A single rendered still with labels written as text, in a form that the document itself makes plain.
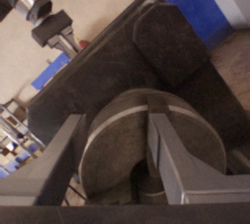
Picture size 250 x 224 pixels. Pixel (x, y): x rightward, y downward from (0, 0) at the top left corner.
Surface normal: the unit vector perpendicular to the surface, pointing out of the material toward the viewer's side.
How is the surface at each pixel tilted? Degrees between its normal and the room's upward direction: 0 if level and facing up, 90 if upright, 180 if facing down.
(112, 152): 90
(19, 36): 90
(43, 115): 90
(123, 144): 90
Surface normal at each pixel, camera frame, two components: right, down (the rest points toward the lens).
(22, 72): 0.01, 0.29
